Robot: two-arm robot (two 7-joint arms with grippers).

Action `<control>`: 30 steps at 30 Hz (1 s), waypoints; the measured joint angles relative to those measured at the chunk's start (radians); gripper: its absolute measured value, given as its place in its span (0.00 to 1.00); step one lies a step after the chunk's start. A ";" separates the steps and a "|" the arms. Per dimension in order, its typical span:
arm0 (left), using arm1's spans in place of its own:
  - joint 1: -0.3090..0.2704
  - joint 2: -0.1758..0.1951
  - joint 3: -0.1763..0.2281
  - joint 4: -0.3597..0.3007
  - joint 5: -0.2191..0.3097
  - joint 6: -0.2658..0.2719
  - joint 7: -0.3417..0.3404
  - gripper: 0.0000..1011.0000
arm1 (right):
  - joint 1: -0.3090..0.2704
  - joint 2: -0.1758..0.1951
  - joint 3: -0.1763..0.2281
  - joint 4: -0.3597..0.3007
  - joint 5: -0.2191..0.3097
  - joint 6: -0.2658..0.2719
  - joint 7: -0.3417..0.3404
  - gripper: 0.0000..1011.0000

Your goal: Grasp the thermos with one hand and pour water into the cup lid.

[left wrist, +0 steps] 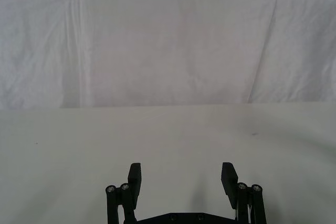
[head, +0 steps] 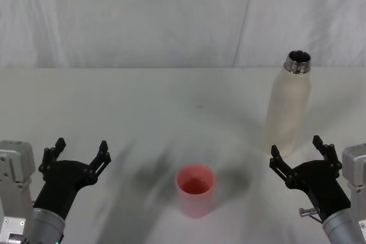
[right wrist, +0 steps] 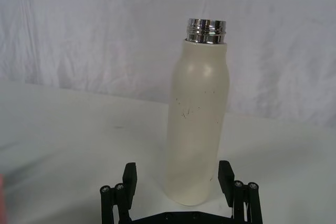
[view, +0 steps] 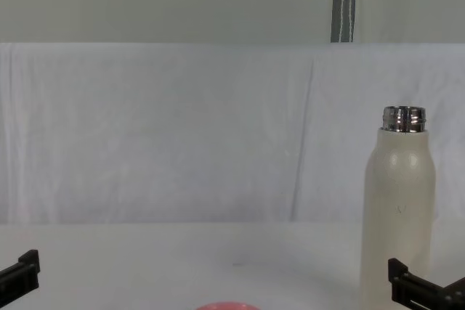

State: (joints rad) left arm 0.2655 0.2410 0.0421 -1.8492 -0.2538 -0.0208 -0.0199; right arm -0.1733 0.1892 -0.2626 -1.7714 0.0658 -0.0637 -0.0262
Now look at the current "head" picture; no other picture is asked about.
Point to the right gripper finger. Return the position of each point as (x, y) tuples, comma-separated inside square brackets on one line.
[(281, 167), (328, 152)]

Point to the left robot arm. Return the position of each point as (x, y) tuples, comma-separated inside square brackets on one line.
[(17, 175)]

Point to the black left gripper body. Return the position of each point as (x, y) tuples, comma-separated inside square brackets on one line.
[(61, 181)]

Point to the white curtain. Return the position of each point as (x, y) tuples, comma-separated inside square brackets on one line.
[(143, 12)]

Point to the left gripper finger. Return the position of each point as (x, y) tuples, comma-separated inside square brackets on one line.
[(100, 159), (48, 156)]

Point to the cream vacuum bottle steel neck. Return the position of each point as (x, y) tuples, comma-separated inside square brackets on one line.
[(287, 112)]

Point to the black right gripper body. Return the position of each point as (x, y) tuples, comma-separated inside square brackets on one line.
[(320, 181)]

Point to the white table cloth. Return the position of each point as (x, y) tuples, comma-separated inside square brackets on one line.
[(114, 98)]

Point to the pink cup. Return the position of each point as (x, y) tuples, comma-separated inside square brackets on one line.
[(194, 198)]

